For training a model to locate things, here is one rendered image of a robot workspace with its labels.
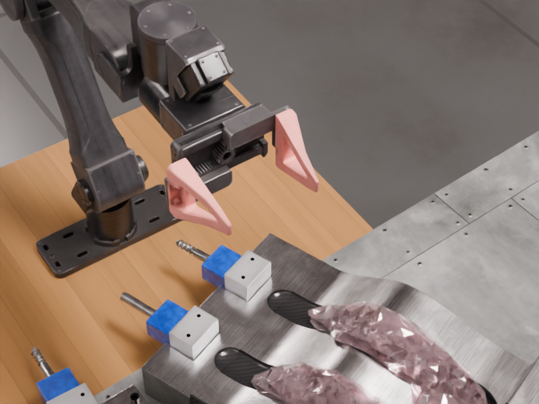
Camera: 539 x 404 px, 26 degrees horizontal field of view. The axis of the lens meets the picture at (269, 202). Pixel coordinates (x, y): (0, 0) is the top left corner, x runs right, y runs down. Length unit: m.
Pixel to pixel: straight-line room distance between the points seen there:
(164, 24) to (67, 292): 0.53
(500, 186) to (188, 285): 0.47
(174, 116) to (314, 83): 1.91
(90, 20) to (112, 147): 0.27
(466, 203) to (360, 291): 0.28
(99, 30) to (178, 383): 0.42
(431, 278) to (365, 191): 1.21
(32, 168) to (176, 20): 0.64
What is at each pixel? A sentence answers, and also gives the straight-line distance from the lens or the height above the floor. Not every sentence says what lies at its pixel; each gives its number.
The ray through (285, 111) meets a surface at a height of 1.24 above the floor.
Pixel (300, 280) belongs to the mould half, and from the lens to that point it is 1.47.
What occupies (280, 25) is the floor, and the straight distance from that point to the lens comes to 3.19.
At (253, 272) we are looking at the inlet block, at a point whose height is 0.88.
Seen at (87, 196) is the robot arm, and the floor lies 0.92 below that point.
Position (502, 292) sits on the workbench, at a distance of 1.55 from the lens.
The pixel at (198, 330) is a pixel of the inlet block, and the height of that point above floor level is 0.88.
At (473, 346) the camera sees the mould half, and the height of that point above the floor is 0.88.
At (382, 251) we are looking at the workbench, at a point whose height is 0.80.
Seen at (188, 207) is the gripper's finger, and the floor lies 1.18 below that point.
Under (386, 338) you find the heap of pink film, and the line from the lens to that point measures 1.34.
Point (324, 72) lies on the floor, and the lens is 3.05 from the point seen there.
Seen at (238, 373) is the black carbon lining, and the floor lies 0.85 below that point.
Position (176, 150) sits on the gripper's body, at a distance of 1.09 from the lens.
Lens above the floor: 2.00
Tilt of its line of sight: 47 degrees down
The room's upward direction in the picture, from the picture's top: straight up
